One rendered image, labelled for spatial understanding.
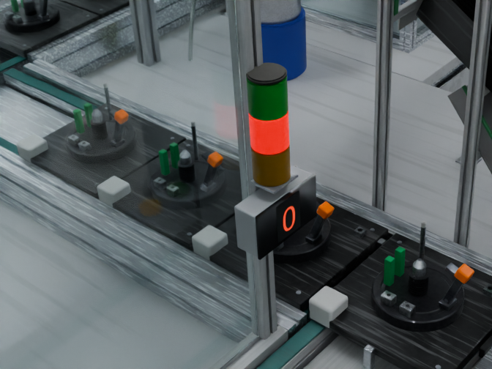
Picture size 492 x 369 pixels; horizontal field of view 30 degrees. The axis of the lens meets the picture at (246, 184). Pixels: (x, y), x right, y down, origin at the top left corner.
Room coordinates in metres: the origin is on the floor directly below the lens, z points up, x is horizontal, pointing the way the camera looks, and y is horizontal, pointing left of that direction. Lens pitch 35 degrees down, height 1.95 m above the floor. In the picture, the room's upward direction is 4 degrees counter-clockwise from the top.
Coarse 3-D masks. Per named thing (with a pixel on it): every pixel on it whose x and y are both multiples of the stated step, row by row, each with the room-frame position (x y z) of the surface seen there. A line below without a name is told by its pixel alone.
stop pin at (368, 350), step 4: (364, 348) 0.95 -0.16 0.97; (368, 348) 0.95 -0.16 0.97; (372, 348) 0.95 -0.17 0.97; (364, 352) 0.95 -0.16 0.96; (368, 352) 0.95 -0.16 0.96; (372, 352) 0.95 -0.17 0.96; (364, 356) 0.95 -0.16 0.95; (368, 356) 0.95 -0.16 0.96; (372, 356) 0.95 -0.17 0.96; (364, 360) 0.95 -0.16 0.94; (368, 360) 0.95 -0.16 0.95; (372, 360) 0.95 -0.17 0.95; (364, 364) 0.95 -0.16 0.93; (368, 364) 0.95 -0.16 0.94; (372, 364) 0.95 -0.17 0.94; (368, 368) 0.95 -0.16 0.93; (372, 368) 0.95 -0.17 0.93
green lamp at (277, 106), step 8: (248, 80) 0.98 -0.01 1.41; (248, 88) 0.98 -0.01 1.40; (256, 88) 0.97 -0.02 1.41; (264, 88) 0.97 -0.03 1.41; (272, 88) 0.97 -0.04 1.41; (280, 88) 0.97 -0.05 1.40; (248, 96) 0.98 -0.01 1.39; (256, 96) 0.97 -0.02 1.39; (264, 96) 0.97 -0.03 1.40; (272, 96) 0.97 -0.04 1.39; (280, 96) 0.97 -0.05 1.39; (248, 104) 0.98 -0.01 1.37; (256, 104) 0.97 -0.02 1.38; (264, 104) 0.97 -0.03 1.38; (272, 104) 0.97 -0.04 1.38; (280, 104) 0.97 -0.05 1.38; (256, 112) 0.97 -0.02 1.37; (264, 112) 0.97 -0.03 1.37; (272, 112) 0.97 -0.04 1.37; (280, 112) 0.97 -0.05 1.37; (264, 120) 0.97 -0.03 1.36
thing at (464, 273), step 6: (450, 264) 1.01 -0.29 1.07; (450, 270) 1.00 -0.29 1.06; (456, 270) 1.00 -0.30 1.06; (462, 270) 0.99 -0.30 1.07; (468, 270) 0.99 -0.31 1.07; (456, 276) 0.99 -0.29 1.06; (462, 276) 0.98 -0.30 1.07; (468, 276) 0.98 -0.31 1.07; (456, 282) 0.99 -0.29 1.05; (462, 282) 0.98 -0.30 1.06; (450, 288) 1.00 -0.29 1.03; (456, 288) 0.99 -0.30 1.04; (450, 294) 1.00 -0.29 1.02; (456, 294) 1.00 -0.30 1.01; (444, 300) 1.00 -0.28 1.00; (450, 300) 1.00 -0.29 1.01
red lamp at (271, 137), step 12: (252, 120) 0.98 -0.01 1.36; (276, 120) 0.97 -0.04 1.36; (252, 132) 0.98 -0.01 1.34; (264, 132) 0.97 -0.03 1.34; (276, 132) 0.97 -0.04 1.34; (288, 132) 0.98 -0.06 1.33; (252, 144) 0.98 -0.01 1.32; (264, 144) 0.97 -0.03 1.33; (276, 144) 0.97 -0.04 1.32; (288, 144) 0.98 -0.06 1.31
